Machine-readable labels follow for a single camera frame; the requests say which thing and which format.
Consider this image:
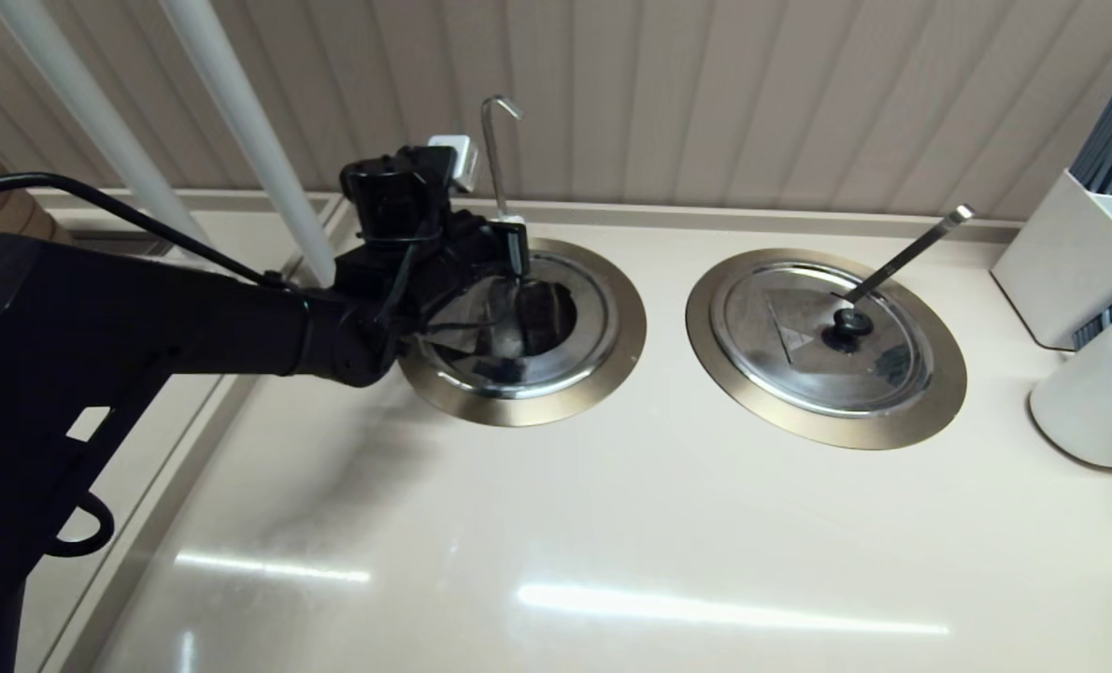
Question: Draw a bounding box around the steel soup pot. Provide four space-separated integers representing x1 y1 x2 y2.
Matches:
517 280 578 361

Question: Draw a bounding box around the thin white support pole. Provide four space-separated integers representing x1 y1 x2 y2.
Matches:
0 0 225 267

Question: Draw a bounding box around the right steel ladle handle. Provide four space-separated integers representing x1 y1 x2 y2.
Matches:
834 206 974 308

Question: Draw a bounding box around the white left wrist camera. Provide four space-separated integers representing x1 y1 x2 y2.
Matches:
428 135 480 193

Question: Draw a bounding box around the hinged steel pot lid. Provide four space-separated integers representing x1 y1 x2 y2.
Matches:
710 263 934 419
421 252 620 400

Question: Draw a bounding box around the white utensil holder box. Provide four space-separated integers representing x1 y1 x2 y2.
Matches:
991 168 1112 351

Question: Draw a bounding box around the white cylindrical container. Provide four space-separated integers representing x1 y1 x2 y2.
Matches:
1028 297 1112 469

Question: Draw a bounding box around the thick white support pole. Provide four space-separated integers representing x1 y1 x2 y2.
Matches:
159 0 337 286

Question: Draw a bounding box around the brass counter ring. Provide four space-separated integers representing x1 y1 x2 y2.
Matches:
397 237 649 428
686 249 967 451

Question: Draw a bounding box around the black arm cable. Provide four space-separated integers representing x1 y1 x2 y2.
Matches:
0 172 286 289

